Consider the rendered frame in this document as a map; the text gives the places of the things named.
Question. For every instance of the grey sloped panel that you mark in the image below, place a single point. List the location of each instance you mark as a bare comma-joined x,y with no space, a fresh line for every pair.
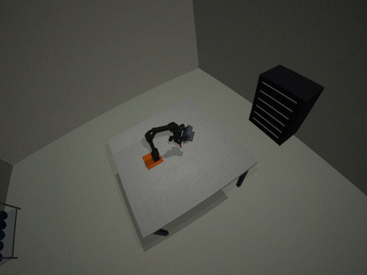
189,133

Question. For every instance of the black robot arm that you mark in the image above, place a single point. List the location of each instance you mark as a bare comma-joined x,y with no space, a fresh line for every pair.
172,127

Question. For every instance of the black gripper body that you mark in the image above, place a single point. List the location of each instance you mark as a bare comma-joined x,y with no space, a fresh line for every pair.
178,137

